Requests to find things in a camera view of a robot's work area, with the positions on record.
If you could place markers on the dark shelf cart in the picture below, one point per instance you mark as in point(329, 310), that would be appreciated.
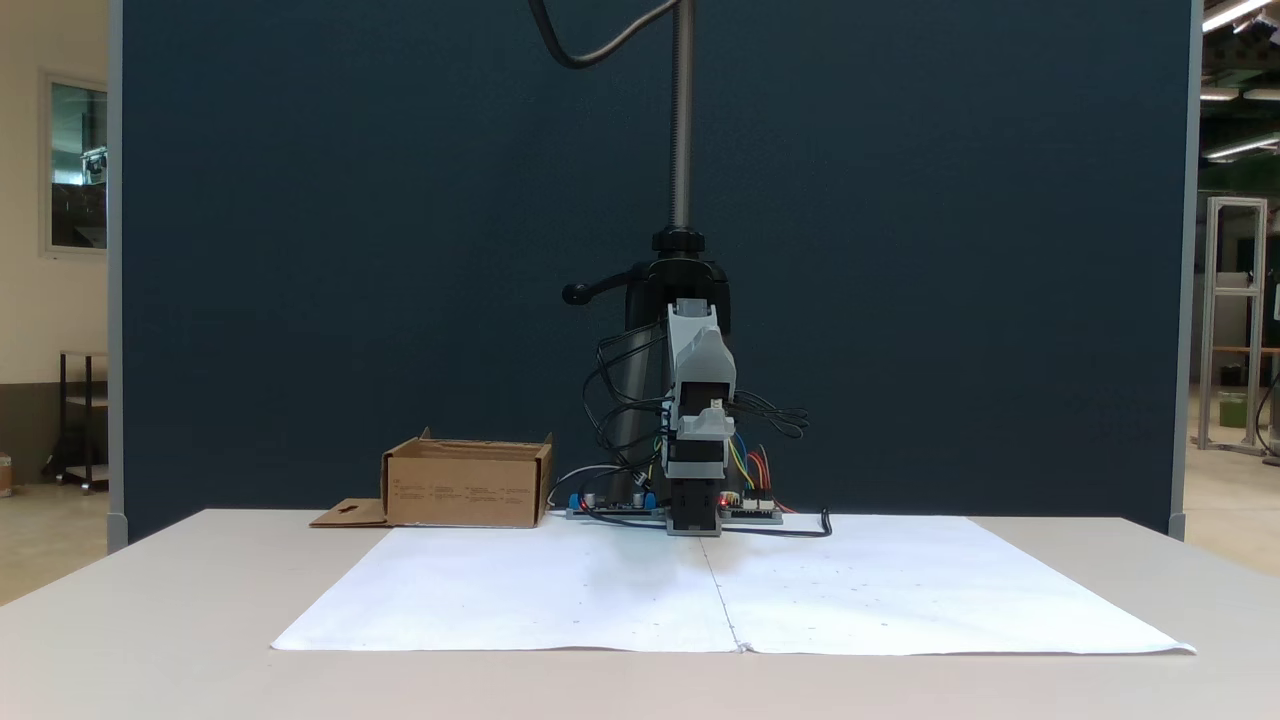
point(62, 420)

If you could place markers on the small brown container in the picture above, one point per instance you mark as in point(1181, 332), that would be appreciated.
point(5, 478)

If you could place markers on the white paper sheet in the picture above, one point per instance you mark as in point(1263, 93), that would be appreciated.
point(900, 590)

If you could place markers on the green bin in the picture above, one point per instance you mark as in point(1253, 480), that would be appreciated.
point(1233, 412)

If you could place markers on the brown cardboard box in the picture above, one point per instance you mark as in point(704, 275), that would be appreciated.
point(460, 490)

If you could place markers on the black camera tripod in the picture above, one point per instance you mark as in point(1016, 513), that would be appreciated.
point(681, 120)

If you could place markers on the framed wall window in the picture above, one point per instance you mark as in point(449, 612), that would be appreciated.
point(78, 170)

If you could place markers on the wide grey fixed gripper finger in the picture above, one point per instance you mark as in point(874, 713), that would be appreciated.
point(712, 425)

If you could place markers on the ceiling light strip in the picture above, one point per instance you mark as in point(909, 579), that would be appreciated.
point(1235, 12)
point(1220, 93)
point(1240, 148)

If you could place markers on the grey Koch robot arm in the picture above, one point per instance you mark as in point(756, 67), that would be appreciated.
point(700, 360)

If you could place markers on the aluminium profile frame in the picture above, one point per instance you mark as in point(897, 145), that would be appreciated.
point(1212, 300)

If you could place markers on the dark blue partition panel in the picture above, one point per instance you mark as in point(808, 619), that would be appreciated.
point(300, 250)

